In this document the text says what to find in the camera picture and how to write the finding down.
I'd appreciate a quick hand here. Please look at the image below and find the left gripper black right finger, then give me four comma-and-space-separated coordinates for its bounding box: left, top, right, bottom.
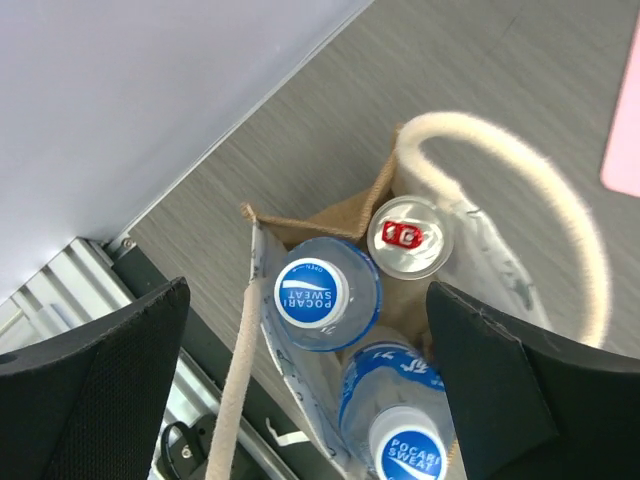
426, 282, 639, 479

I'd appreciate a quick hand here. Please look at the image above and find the red bull can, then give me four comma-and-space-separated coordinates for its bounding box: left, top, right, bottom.
366, 195, 454, 280

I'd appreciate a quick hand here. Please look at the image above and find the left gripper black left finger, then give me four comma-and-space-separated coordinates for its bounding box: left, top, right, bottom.
1, 300, 185, 479

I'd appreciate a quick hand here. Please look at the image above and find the pink clipboard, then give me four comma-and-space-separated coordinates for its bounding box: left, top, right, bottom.
601, 41, 639, 198

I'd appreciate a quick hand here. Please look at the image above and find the water bottle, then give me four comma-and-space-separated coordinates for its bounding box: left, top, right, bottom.
270, 237, 383, 352
338, 341, 455, 480

